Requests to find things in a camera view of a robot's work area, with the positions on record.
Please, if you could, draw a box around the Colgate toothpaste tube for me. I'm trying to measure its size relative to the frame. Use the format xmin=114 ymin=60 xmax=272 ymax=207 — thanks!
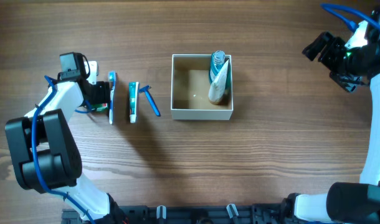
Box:
xmin=129 ymin=82 xmax=140 ymax=123

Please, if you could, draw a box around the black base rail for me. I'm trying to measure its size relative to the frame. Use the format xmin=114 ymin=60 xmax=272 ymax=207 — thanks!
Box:
xmin=61 ymin=203 xmax=303 ymax=224

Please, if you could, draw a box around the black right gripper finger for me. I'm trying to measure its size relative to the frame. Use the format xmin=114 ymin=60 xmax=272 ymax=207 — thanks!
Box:
xmin=302 ymin=32 xmax=335 ymax=62
xmin=330 ymin=72 xmax=364 ymax=93

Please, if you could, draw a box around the white cream tube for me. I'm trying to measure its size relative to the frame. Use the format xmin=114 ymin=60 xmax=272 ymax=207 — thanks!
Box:
xmin=208 ymin=60 xmax=229 ymax=105

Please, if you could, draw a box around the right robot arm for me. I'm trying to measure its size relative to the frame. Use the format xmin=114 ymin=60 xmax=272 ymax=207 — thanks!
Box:
xmin=293 ymin=32 xmax=380 ymax=223

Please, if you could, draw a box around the green Dettol soap bar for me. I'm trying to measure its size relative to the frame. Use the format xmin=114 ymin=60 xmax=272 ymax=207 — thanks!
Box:
xmin=91 ymin=103 xmax=109 ymax=113

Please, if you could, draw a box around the teal mouthwash bottle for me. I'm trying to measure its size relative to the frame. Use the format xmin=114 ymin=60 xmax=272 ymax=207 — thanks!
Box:
xmin=209 ymin=50 xmax=232 ymax=96

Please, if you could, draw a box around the right blue cable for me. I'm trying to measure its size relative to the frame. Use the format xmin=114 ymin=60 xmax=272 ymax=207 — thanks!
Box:
xmin=320 ymin=3 xmax=380 ymax=38

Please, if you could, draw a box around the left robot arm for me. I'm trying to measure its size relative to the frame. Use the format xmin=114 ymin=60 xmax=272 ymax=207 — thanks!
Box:
xmin=5 ymin=77 xmax=128 ymax=223

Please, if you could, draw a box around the white cardboard box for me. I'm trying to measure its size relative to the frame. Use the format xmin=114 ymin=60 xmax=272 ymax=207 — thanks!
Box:
xmin=171 ymin=54 xmax=234 ymax=120

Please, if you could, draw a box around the blue disposable razor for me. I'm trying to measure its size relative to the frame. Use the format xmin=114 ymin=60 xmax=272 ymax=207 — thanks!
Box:
xmin=138 ymin=85 xmax=161 ymax=117

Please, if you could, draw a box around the blue white toothbrush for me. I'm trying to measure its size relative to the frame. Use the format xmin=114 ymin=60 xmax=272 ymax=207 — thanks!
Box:
xmin=108 ymin=70 xmax=116 ymax=124

